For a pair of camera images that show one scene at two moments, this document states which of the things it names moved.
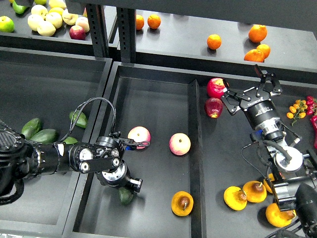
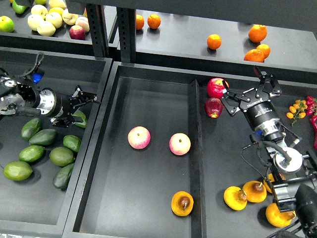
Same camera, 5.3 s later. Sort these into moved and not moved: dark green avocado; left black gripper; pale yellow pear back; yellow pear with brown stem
Moved: dark green avocado; left black gripper
Not moved: pale yellow pear back; yellow pear with brown stem
